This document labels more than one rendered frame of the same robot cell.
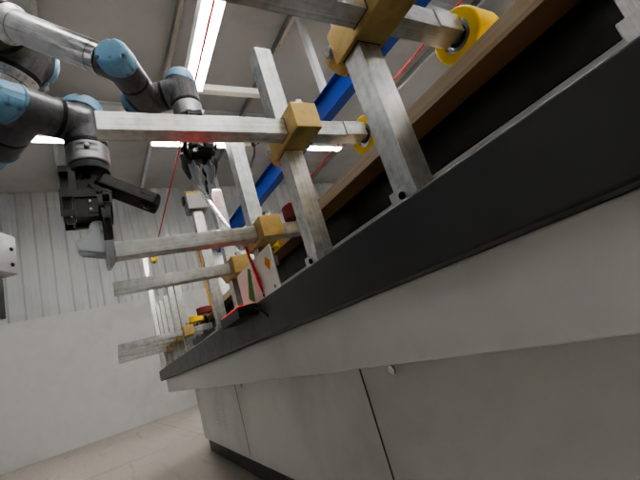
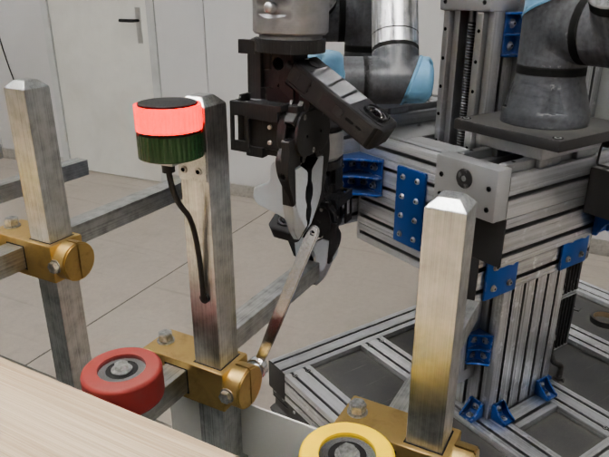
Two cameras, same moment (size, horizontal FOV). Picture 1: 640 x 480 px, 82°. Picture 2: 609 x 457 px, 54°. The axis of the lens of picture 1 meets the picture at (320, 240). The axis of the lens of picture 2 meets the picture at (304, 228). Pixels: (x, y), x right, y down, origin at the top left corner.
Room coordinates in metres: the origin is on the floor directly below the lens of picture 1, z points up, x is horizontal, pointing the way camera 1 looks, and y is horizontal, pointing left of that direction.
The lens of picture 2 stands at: (1.40, -0.06, 1.26)
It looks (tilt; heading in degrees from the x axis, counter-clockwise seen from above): 22 degrees down; 151
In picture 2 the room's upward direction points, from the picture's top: straight up
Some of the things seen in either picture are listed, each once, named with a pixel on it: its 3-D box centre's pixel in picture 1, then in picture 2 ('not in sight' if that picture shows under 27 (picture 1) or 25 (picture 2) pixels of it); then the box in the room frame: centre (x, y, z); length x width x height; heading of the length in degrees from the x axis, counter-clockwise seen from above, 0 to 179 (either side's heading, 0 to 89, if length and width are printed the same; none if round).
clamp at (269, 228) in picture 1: (263, 235); (200, 372); (0.83, 0.12, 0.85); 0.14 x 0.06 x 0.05; 32
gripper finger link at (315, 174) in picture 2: (198, 174); (293, 191); (0.84, 0.24, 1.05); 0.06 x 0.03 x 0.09; 32
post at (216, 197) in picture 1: (231, 262); (429, 432); (1.06, 0.27, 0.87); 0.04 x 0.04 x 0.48; 32
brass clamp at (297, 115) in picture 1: (291, 136); (43, 251); (0.62, -0.01, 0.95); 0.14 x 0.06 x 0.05; 32
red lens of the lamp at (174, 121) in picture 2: not in sight; (168, 116); (0.87, 0.10, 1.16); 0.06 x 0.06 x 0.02
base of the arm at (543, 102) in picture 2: not in sight; (547, 92); (0.67, 0.85, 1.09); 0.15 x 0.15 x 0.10
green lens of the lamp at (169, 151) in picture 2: not in sight; (170, 143); (0.87, 0.10, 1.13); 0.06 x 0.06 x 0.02
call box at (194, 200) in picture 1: (194, 204); not in sight; (1.28, 0.41, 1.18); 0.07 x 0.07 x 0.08; 32
